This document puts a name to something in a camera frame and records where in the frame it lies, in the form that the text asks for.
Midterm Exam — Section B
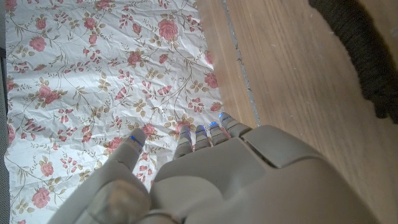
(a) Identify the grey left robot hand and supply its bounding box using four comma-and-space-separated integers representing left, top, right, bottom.
46, 112, 382, 224

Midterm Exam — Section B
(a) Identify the grey tape outline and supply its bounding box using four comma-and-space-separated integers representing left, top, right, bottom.
221, 0, 262, 127

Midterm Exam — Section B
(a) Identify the floral backdrop cloth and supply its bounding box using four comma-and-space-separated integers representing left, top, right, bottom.
4, 0, 225, 224

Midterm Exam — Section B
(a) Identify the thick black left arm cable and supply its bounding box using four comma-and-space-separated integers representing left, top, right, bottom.
307, 0, 398, 124

